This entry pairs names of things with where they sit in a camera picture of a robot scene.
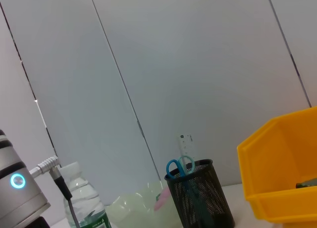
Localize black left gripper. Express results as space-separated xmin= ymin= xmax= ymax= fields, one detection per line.
xmin=31 ymin=216 xmax=51 ymax=228

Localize clear green-label water bottle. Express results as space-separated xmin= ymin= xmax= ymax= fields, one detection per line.
xmin=60 ymin=161 xmax=110 ymax=228

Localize clear plastic ruler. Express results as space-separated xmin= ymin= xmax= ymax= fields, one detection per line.
xmin=177 ymin=134 xmax=195 ymax=166

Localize pink toy peach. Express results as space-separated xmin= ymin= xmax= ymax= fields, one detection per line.
xmin=154 ymin=187 xmax=172 ymax=212

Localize green plastic wrapper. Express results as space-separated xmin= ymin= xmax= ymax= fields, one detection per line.
xmin=295 ymin=178 xmax=317 ymax=189

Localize left gripper connector cable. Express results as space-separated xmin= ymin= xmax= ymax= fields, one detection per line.
xmin=29 ymin=155 xmax=81 ymax=228

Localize translucent green fruit plate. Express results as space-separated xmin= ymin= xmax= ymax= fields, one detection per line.
xmin=105 ymin=180 xmax=184 ymax=228

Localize blue handled scissors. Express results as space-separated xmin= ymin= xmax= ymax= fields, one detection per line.
xmin=165 ymin=155 xmax=196 ymax=181

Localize black mesh pen holder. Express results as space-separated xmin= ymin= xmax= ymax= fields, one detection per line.
xmin=164 ymin=159 xmax=236 ymax=228

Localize yellow plastic bin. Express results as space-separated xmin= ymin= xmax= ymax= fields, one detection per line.
xmin=236 ymin=106 xmax=317 ymax=228

